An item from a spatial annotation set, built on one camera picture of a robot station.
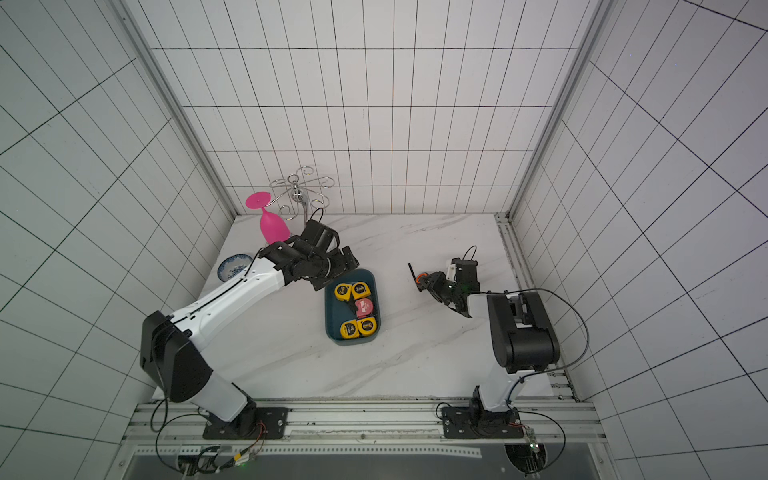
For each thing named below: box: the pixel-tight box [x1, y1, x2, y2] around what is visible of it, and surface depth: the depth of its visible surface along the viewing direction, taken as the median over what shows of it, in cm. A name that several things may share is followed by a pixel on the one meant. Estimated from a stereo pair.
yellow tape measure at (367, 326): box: [357, 317, 377, 336], surface depth 89 cm
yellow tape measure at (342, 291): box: [334, 283, 352, 301], surface depth 97 cm
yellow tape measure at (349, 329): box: [340, 320, 360, 339], surface depth 88 cm
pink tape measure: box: [354, 298, 373, 318], surface depth 94 cm
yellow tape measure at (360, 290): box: [351, 281, 371, 300], surface depth 97 cm
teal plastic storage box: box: [324, 269, 381, 346], surface depth 94 cm
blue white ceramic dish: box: [217, 254, 253, 282], surface depth 103 cm
